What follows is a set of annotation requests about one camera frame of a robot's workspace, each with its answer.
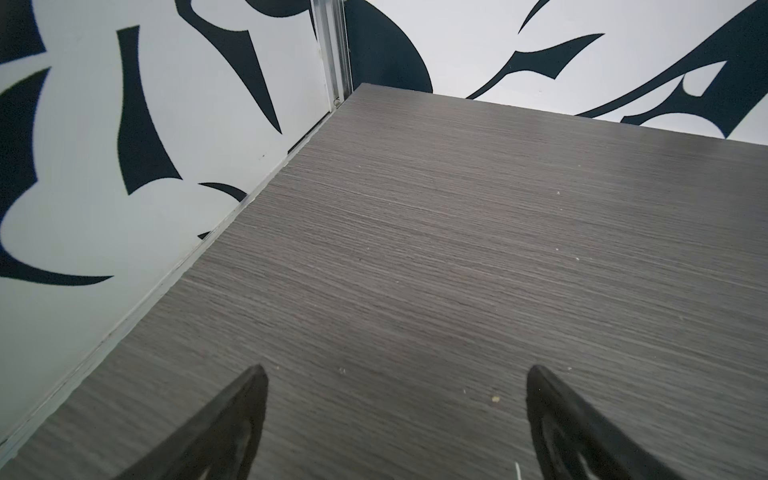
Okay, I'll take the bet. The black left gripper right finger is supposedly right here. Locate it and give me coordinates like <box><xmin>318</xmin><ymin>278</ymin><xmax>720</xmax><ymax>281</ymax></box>
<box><xmin>526</xmin><ymin>364</ymin><xmax>681</xmax><ymax>479</ymax></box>

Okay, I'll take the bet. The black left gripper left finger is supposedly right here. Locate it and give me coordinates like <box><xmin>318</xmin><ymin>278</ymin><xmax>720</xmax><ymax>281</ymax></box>
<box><xmin>117</xmin><ymin>364</ymin><xmax>269</xmax><ymax>479</ymax></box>

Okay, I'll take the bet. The aluminium frame corner post left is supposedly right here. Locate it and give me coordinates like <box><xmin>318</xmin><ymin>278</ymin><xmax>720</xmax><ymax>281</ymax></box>
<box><xmin>310</xmin><ymin>0</ymin><xmax>354</xmax><ymax>111</ymax></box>

